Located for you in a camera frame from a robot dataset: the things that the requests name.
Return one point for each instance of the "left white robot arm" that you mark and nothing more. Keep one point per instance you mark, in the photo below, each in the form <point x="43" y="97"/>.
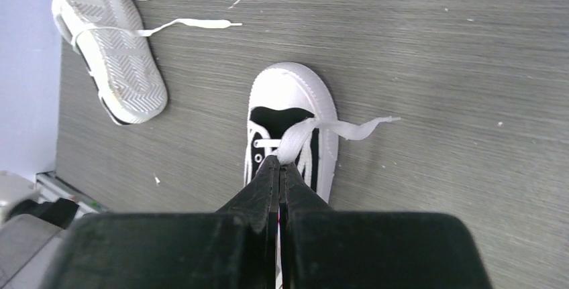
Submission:
<point x="31" y="231"/>

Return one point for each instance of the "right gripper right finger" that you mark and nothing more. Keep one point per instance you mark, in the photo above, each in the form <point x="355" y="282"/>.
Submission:
<point x="326" y="248"/>

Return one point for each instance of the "black white sneaker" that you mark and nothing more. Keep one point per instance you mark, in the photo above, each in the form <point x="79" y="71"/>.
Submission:
<point x="292" y="115"/>

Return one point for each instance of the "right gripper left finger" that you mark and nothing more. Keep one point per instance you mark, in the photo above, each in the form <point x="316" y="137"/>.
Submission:
<point x="233" y="247"/>

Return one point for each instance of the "white sole sneaker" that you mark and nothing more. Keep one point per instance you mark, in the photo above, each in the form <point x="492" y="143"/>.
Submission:
<point x="110" y="37"/>

